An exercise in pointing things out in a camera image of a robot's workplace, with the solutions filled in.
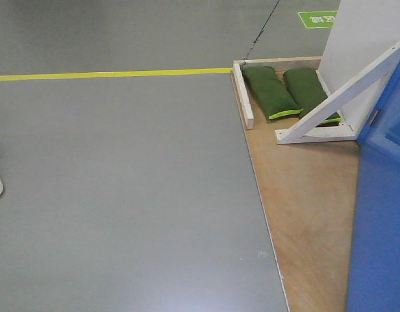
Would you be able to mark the blue door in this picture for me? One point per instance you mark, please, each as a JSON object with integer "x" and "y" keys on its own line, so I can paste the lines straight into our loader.
{"x": 374, "y": 272}

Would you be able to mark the left green sandbag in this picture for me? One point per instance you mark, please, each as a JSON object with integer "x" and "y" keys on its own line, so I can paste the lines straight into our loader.
{"x": 272, "y": 97}

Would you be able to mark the plywood base platform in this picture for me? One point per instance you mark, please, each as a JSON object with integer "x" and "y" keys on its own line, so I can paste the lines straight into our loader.
{"x": 308, "y": 192}

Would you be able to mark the green floor sign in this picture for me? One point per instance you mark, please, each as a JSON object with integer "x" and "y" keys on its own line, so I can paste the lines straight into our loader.
{"x": 318, "y": 19}

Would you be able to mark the far white edge rail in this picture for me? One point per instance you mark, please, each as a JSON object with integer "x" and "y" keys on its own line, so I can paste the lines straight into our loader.
{"x": 242, "y": 95}

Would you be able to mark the white door frame panel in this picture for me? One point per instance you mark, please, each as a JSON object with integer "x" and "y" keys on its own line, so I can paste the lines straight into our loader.
{"x": 363, "y": 31}

